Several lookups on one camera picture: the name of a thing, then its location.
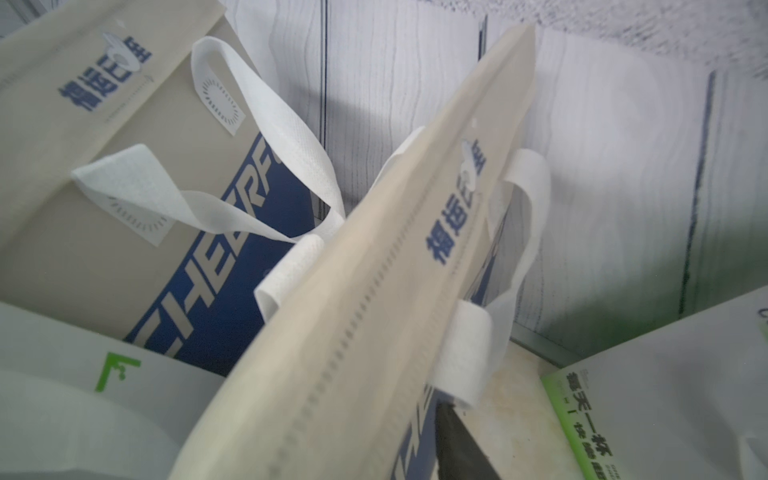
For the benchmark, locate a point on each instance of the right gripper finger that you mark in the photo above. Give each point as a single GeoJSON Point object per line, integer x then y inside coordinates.
{"type": "Point", "coordinates": [459, 457]}

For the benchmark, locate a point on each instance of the blue bag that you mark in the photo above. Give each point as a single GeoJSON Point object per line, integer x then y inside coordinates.
{"type": "Point", "coordinates": [328, 388]}
{"type": "Point", "coordinates": [152, 182]}

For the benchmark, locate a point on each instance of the green white bag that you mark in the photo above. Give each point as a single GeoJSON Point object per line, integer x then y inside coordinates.
{"type": "Point", "coordinates": [685, 401]}
{"type": "Point", "coordinates": [79, 405]}

